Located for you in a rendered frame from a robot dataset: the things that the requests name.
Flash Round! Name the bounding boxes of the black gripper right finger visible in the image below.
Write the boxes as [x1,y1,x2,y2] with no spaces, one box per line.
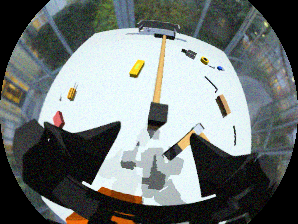
[189,133,259,197]

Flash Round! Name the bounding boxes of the yellow ring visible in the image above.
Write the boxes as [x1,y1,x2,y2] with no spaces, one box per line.
[200,56,209,65]

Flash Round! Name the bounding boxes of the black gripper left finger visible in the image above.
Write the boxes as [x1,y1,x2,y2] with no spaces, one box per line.
[44,121,121,185]

